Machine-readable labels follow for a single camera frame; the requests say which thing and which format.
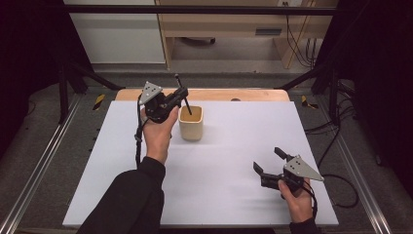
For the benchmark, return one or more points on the white table board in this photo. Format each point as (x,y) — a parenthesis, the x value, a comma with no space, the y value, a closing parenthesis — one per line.
(227,169)

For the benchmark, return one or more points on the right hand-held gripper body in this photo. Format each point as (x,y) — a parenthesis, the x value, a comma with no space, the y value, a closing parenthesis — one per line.
(300,170)

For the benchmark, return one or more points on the beige square cup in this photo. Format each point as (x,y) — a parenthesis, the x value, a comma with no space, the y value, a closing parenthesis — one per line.
(191,130)

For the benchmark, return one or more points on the black horizontal metal bar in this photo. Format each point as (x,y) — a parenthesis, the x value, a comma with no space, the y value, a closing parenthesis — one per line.
(195,9)

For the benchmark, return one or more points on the black curtain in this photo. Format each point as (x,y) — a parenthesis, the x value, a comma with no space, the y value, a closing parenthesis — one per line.
(29,48)
(383,81)

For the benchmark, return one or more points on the aluminium floor rail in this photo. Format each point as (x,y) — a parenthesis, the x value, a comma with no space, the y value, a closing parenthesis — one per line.
(357,172)
(42,162)

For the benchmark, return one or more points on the black pen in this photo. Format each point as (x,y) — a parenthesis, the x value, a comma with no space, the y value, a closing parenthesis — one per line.
(187,106)

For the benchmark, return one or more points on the light wooden desk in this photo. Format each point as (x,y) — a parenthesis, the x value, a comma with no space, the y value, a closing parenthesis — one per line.
(227,22)

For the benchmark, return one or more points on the white cabinet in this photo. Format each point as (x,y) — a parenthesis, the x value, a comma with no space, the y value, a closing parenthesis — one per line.
(120,39)

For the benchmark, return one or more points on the person's left hand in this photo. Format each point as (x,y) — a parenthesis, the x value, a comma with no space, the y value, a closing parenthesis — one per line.
(157,139)

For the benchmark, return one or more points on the black metal stand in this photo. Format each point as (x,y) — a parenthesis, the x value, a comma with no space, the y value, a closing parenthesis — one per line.
(333,97)
(64,97)

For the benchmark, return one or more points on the wooden table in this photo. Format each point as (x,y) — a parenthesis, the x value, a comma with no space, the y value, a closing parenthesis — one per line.
(227,95)

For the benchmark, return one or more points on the person's right hand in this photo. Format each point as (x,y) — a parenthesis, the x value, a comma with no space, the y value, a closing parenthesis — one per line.
(300,204)

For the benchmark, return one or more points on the yellow black tape piece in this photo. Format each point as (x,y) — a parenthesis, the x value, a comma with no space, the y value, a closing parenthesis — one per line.
(99,101)
(305,101)

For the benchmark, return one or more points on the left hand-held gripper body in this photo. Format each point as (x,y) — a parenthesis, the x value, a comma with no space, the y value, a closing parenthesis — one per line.
(156,109)

